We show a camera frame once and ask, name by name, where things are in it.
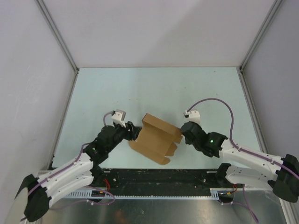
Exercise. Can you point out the brown cardboard box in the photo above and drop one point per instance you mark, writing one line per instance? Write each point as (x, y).
(157, 139)

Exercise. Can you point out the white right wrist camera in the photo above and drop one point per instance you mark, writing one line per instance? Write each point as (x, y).
(192, 116)

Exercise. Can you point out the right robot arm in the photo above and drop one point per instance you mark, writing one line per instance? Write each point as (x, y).
(244, 166)

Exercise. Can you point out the grey slotted cable duct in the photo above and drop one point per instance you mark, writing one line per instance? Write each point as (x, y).
(95, 194)

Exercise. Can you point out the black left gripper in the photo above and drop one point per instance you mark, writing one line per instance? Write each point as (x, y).
(132, 134)

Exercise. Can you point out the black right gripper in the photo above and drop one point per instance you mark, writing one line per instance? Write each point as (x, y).
(188, 142)

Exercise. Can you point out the aluminium corner post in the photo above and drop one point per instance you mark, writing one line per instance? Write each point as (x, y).
(275, 8)
(56, 33)

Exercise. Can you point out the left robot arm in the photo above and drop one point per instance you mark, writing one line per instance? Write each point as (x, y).
(83, 170)

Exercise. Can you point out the right aluminium corner post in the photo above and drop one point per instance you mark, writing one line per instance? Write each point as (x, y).
(275, 8)

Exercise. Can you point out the left aluminium corner post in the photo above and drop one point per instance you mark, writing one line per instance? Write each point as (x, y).
(56, 33)

